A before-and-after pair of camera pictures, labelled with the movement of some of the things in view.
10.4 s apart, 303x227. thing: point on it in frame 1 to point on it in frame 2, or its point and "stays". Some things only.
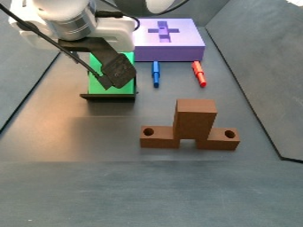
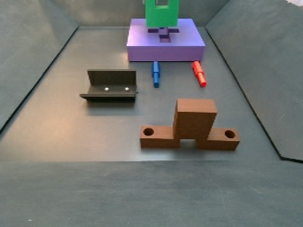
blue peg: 155,73 stays
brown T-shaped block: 192,124 stays
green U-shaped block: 96,64 to 162,15
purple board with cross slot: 168,40 stays
